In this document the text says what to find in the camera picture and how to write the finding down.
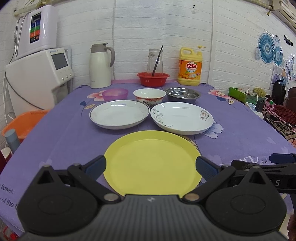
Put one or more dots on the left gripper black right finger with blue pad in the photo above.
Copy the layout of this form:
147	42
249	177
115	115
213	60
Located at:
216	178

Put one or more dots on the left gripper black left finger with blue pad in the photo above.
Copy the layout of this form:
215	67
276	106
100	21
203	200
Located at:
85	176

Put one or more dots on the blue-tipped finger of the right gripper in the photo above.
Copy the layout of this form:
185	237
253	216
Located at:
282	158

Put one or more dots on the white plate floral pattern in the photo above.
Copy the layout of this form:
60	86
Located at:
181	118

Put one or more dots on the white plate grey rim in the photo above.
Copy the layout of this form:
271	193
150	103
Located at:
119	114

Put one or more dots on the purple translucent plastic bowl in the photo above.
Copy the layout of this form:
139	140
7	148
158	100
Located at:
115	94

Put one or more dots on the white bowl red pattern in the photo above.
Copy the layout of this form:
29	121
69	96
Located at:
149	96

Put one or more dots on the purple floral tablecloth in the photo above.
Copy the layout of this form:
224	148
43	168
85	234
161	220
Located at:
66	135

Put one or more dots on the brown hat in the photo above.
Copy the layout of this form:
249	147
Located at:
291	99

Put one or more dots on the yellow plastic plate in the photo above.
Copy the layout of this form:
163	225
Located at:
152	163

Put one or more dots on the black kettle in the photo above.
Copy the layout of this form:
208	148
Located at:
278	92

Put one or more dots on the green box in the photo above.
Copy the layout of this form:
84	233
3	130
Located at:
243	97

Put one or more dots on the orange plastic basin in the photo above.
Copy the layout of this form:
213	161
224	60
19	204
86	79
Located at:
24	123

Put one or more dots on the grey cylinder bottle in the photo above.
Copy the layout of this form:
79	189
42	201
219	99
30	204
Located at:
12	140

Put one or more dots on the red white cup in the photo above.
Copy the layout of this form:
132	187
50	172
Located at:
5	156

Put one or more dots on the stainless steel bowl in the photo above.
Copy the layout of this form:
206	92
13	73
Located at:
181	94

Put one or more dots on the white thermos jug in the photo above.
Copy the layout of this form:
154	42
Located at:
101	61

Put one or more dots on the white water dispenser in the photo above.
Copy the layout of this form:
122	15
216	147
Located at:
39	81

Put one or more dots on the blue paper fan decoration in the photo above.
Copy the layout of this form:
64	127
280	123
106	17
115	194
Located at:
269	49

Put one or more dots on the red plastic basket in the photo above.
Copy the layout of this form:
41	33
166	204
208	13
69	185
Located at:
158	80

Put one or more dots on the yellow dish soap bottle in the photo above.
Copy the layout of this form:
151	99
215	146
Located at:
190	66

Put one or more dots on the black straw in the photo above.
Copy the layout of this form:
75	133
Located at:
157	61

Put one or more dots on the clear glass carafe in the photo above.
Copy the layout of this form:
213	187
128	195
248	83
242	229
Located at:
151	60

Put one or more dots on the air conditioner unit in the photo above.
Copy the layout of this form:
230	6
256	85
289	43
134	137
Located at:
285	11

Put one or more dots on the white water purifier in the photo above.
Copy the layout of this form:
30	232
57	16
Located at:
36	31

